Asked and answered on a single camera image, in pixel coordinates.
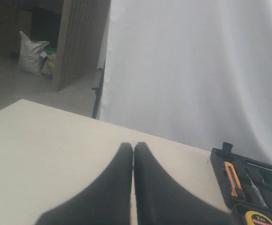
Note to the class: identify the clear voltage tester screwdriver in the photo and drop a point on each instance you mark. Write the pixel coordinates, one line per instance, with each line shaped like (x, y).
(258, 193)

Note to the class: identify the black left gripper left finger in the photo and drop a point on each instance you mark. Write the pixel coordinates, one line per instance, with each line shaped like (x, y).
(106, 201)

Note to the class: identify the white backdrop cloth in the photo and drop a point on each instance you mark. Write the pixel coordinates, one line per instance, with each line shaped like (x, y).
(198, 72)

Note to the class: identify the orange utility knife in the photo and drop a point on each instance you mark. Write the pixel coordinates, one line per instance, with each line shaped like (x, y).
(236, 188)

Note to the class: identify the black backdrop stand pole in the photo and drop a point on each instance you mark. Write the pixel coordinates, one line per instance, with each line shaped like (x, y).
(98, 92)

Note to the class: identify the yellow tape measure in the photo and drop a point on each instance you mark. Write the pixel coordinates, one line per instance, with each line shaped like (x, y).
(256, 218)

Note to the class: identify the white woven sack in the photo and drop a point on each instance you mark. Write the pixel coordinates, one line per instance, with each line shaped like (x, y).
(32, 55)

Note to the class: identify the black plastic tool case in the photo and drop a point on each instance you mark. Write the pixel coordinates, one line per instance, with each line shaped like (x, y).
(245, 185)

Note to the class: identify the wooden partition panel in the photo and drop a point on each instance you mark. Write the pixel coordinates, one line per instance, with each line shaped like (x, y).
(80, 38)

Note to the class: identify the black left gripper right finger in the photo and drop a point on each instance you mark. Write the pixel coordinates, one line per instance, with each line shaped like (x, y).
(160, 200)

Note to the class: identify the green and tan bag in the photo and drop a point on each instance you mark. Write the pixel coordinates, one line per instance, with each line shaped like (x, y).
(48, 65)

